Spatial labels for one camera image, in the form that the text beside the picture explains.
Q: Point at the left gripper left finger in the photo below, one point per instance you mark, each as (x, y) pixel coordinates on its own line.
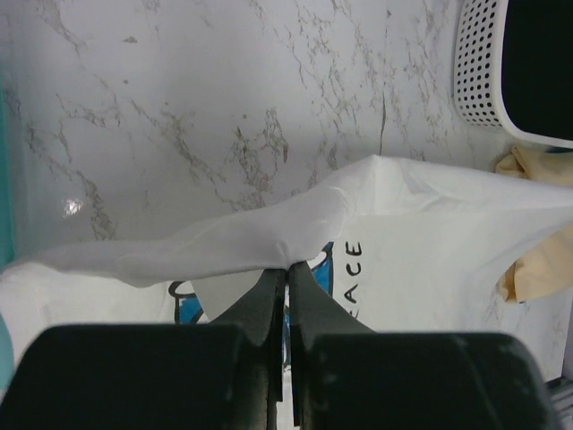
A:
(257, 374)

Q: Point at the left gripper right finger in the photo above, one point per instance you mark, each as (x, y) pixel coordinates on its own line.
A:
(313, 313)

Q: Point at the white printed t shirt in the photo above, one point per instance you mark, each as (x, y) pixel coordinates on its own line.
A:
(406, 246)

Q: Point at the folded beige t shirt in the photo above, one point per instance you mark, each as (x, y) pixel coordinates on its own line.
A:
(547, 268)

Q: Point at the white perforated plastic basket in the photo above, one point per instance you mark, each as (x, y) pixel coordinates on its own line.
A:
(477, 70)

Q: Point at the black t shirt in basket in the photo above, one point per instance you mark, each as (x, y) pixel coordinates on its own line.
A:
(536, 72)

